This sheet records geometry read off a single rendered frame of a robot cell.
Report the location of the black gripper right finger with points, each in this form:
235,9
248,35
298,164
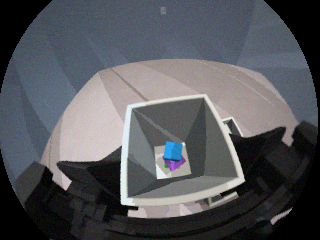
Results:
250,149

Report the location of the small blue block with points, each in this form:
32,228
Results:
172,151

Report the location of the grey square cup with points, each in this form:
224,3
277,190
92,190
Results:
211,162

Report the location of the purple block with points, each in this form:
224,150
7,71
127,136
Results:
174,164

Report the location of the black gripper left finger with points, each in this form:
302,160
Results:
104,174

